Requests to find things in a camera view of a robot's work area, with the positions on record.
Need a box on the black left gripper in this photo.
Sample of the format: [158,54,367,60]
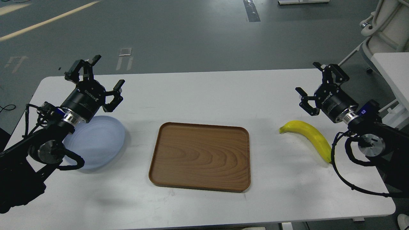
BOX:
[61,55,125,123]

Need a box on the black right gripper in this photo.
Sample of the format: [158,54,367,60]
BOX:
[295,62,358,123]

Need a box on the light blue plate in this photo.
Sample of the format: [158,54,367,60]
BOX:
[63,116,125,169]

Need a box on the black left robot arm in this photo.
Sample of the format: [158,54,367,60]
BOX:
[0,54,125,214]

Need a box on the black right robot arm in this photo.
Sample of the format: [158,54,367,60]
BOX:
[295,62,408,198]

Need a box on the yellow banana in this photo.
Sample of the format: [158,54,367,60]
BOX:
[279,120,332,164]

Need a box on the brown wooden tray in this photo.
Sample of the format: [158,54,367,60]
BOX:
[149,122,251,193]

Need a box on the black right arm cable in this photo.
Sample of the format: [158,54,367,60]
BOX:
[330,131,409,198]

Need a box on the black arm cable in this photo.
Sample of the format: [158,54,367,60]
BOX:
[330,131,409,198]
[56,149,85,171]

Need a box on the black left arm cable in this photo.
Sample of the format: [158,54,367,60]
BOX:
[56,149,85,171]

